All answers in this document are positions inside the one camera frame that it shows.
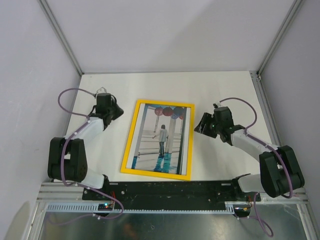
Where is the white slotted cable duct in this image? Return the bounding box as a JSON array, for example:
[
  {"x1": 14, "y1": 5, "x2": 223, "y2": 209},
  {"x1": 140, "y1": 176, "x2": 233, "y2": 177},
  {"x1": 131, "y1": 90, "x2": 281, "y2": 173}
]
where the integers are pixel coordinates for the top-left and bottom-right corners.
[{"x1": 45, "y1": 202, "x2": 250, "y2": 215}]

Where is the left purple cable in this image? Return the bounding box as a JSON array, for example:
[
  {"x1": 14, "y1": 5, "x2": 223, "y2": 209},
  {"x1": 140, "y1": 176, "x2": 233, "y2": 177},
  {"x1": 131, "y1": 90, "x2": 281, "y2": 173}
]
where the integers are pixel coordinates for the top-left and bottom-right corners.
[{"x1": 47, "y1": 87, "x2": 125, "y2": 226}]

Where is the aluminium front rail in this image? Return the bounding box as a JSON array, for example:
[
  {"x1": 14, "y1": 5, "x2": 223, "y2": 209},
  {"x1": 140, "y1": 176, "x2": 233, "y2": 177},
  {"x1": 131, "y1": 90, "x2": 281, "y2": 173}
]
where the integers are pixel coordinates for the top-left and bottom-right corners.
[{"x1": 36, "y1": 182, "x2": 84, "y2": 203}]

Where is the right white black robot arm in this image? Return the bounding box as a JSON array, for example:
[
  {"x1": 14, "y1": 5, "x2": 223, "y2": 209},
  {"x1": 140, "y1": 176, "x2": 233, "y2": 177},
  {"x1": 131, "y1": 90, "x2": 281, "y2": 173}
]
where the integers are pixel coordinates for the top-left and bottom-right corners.
[{"x1": 194, "y1": 106, "x2": 305, "y2": 201}]

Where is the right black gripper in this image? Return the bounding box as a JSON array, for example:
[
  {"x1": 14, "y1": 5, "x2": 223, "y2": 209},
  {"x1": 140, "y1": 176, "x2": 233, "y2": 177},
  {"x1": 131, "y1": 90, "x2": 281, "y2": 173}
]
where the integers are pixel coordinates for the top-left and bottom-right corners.
[{"x1": 194, "y1": 112, "x2": 222, "y2": 139}]

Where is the right aluminium corner post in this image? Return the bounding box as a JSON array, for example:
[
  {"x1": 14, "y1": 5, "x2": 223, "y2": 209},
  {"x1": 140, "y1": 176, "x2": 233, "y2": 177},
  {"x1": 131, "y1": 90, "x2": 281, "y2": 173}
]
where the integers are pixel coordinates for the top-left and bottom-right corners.
[{"x1": 256, "y1": 0, "x2": 305, "y2": 77}]

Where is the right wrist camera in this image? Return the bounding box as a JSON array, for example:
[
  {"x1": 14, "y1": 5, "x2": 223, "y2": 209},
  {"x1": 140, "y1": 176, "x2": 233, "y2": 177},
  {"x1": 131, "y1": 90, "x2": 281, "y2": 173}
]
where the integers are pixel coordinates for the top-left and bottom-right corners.
[{"x1": 213, "y1": 101, "x2": 222, "y2": 109}]

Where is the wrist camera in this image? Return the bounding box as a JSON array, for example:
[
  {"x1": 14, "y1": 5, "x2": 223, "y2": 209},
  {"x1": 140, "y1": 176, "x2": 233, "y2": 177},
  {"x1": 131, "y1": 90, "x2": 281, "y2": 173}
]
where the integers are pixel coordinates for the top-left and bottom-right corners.
[
  {"x1": 213, "y1": 101, "x2": 222, "y2": 109},
  {"x1": 95, "y1": 87, "x2": 107, "y2": 96}
]

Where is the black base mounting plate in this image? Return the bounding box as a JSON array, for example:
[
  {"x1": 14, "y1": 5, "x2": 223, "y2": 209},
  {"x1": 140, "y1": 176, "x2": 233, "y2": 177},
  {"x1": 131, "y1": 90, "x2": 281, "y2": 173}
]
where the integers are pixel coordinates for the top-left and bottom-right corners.
[{"x1": 82, "y1": 181, "x2": 262, "y2": 210}]

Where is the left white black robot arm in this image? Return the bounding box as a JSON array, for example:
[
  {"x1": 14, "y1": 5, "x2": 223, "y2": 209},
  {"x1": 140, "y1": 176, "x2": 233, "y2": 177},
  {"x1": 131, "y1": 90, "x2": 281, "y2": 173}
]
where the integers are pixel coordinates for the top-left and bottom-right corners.
[{"x1": 47, "y1": 92, "x2": 124, "y2": 200}]

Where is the yellow wooden picture frame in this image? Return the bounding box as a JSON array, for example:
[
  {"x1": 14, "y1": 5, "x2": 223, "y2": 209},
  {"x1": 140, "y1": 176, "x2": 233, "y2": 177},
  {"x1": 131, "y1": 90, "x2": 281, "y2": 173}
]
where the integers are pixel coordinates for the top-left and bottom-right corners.
[{"x1": 119, "y1": 99, "x2": 196, "y2": 181}]

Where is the left aluminium corner post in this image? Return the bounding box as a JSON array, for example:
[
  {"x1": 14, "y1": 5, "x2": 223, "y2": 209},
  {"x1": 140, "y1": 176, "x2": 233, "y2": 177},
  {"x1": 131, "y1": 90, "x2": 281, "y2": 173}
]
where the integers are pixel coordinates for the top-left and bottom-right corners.
[{"x1": 37, "y1": 0, "x2": 84, "y2": 77}]

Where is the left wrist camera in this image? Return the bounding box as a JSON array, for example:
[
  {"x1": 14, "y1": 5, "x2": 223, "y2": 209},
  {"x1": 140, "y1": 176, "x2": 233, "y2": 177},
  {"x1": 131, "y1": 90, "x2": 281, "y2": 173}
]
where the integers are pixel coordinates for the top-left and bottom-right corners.
[{"x1": 95, "y1": 87, "x2": 107, "y2": 96}]

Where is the aluminium corner post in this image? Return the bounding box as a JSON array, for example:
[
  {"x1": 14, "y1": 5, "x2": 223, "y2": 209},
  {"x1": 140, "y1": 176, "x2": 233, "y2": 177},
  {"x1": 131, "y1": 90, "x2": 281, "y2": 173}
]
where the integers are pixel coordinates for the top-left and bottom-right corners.
[
  {"x1": 37, "y1": 0, "x2": 84, "y2": 77},
  {"x1": 256, "y1": 0, "x2": 305, "y2": 77}
]

